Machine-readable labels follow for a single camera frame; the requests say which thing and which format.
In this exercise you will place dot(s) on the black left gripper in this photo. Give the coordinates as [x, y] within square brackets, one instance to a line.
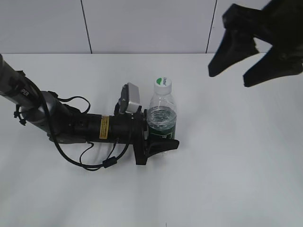
[139, 142]

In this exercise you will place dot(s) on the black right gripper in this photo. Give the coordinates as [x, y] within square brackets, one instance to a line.
[279, 23]

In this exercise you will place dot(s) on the clear cestbon water bottle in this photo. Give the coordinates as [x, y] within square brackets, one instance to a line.
[162, 116]

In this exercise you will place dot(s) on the white green bottle cap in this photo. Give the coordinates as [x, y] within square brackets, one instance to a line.
[163, 86]

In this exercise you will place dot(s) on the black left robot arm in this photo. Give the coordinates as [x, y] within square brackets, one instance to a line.
[65, 124]

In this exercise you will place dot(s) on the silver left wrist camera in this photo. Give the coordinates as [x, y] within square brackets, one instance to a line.
[129, 100]

